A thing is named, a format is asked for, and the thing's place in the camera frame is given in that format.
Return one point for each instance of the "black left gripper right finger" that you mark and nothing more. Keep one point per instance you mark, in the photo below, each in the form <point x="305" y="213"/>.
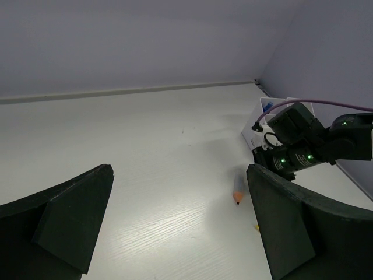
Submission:
<point x="307" y="235"/>

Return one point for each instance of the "clear spray bottle blue cap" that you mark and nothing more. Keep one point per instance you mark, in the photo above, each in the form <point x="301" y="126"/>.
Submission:
<point x="267" y="106"/>

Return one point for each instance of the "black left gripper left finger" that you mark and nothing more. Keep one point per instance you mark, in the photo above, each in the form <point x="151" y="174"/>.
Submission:
<point x="52" y="234"/>

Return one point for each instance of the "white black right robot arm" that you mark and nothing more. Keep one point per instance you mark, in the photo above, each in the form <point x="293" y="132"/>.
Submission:
<point x="294" y="139"/>

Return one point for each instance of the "fat orange-tipped crayon pencil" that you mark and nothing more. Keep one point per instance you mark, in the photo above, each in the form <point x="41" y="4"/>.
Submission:
<point x="238" y="189"/>

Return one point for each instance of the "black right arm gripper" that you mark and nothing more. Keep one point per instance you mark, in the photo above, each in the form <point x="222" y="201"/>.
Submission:
<point x="285" y="160"/>

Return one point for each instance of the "white divided organizer box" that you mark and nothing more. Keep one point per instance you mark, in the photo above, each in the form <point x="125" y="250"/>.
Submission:
<point x="247" y="132"/>

